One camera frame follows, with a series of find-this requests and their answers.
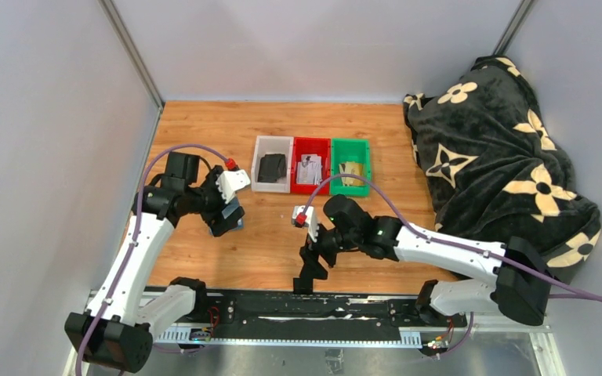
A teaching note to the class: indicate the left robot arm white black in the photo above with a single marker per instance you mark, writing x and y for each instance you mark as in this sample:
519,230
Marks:
115,330

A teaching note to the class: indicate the aluminium frame post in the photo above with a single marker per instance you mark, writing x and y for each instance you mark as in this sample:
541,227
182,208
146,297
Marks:
120,29
520,14

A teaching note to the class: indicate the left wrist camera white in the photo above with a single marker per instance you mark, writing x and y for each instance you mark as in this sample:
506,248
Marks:
230,182

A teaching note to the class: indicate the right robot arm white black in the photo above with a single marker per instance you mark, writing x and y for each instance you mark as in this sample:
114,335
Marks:
507,278

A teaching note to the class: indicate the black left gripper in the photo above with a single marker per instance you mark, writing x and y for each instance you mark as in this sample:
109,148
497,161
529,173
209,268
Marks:
231,221

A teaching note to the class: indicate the black floral blanket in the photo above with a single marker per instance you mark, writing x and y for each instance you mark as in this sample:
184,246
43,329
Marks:
494,172

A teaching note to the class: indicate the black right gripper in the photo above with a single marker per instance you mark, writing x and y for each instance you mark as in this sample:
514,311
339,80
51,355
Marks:
312,269

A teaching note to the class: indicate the left aluminium frame post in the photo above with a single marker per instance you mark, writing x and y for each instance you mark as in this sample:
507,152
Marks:
120,29

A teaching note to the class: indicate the green plastic bin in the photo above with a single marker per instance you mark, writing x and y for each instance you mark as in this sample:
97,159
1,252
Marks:
350,156

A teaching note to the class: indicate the white plastic bin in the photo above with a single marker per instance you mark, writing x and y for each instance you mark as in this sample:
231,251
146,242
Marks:
272,145

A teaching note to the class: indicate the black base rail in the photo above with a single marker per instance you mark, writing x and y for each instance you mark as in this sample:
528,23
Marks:
244,317

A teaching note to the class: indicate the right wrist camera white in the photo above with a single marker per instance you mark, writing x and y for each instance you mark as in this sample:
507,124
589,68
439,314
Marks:
305,217

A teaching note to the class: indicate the right aluminium frame post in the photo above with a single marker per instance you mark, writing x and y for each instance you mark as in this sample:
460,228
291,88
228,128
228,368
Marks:
520,14

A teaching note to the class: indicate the white cards stack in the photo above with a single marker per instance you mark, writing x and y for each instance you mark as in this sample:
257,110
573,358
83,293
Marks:
309,170

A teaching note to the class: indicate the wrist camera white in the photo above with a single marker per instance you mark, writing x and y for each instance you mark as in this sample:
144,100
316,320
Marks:
230,182
305,217

